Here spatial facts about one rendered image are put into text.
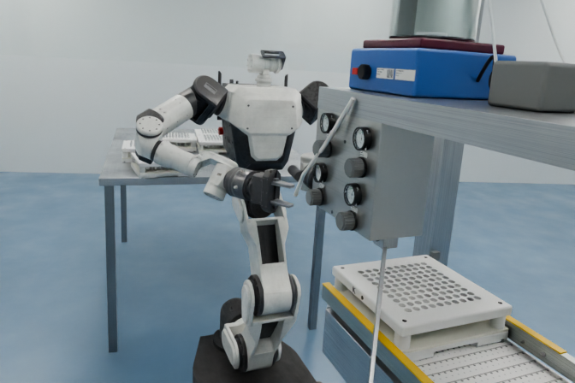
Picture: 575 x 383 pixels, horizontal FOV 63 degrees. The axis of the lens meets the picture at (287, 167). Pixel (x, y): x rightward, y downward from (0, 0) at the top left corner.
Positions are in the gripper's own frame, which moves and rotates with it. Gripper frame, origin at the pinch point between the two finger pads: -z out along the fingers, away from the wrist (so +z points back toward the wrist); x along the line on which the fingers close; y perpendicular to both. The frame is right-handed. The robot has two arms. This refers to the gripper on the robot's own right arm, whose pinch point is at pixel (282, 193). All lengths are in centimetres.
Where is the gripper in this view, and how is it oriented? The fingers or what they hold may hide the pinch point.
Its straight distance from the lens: 129.3
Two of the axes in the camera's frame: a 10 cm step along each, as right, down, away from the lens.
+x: -0.6, 9.7, 2.2
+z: -8.1, -1.8, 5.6
